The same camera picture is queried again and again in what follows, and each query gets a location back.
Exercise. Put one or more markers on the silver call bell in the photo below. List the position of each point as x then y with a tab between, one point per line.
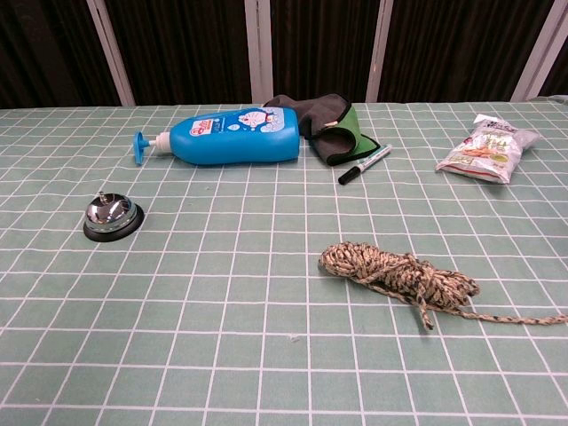
109	213

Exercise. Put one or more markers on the green checked tablecloth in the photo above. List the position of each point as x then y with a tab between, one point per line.
248	310

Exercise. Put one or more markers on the white partition post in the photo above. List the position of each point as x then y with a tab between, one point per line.
111	51
378	49
259	49
539	51

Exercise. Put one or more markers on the blue pump lotion bottle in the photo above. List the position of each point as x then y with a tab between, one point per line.
239	136

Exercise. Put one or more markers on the white snack bag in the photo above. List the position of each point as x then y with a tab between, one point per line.
486	151

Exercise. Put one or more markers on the grey green fabric pouch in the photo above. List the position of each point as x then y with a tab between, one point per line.
341	133

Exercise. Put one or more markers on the black white marker pen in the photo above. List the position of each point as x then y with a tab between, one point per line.
365	164

